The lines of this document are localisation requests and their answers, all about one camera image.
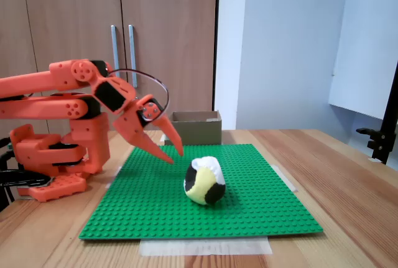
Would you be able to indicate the yellow white black ball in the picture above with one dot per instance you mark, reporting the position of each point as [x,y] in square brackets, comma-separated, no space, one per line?
[202,181]

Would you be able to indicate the cardboard box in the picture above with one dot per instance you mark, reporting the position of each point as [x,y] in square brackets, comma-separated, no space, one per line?
[196,132]

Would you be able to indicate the masking tape strip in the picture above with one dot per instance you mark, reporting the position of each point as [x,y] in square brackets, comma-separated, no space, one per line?
[119,168]
[286,179]
[163,139]
[202,247]

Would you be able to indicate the brown wooden cabinet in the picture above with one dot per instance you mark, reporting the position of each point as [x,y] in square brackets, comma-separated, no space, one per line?
[171,16]

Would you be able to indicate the green studded baseplate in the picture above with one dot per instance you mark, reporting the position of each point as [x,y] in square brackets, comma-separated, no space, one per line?
[248,212]

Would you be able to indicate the black camera stand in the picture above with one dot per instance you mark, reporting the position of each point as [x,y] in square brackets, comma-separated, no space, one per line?
[381,143]

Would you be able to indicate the white wall panel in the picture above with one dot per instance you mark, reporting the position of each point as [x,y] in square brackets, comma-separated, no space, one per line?
[367,47]

